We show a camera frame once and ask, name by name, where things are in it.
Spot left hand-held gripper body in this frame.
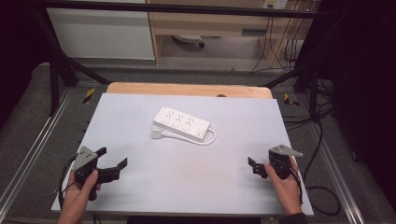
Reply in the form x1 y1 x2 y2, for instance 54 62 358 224
72 146 121 202

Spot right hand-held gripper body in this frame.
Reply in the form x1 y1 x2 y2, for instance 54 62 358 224
267 144 304 181

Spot white cable with plug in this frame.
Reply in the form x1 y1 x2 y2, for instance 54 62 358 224
150 126 218 147

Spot white power strip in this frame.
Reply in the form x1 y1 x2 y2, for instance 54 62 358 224
152 105 212 142

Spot person's right hand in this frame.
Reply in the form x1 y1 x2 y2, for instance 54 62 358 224
263 156 304 217

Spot person's left hand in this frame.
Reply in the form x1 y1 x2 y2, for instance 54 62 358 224
64 169 103 213

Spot person's dark sleeve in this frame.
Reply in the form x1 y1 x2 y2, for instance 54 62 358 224
277 212 310 224

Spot person's dark clothing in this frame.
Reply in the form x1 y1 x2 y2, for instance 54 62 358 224
126 216 262 224

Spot wooden board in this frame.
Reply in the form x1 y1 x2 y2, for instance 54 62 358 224
106 81 274 100

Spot white cabinet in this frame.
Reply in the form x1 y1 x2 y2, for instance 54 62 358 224
46 7 156 61

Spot black curtain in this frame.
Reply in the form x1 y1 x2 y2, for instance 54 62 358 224
0 0 52 125
311 0 396 213

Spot white chair base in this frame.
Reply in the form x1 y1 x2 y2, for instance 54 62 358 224
172 34 206 49

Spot light wooden desk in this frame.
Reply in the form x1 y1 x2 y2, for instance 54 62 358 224
145 0 314 68

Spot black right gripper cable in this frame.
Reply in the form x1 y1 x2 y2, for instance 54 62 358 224
290 167 304 207

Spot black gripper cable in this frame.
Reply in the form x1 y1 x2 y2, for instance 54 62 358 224
57 154 79 210
290 167 304 207

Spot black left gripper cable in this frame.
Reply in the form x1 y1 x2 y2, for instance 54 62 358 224
57 154 79 210

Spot black looped floor cable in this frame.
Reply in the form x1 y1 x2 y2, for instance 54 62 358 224
303 102 343 217

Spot black floor cable bundle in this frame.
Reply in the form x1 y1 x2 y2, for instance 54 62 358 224
280 104 334 133

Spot aluminium rail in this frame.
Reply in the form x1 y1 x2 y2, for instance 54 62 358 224
0 88 75 217
306 120 366 224

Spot black hanging cables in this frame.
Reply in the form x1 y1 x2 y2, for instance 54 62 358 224
249 13 309 75

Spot white wall socket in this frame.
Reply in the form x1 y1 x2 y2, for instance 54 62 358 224
262 0 290 10

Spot black metal frame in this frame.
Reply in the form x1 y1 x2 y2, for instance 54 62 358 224
30 0 332 118

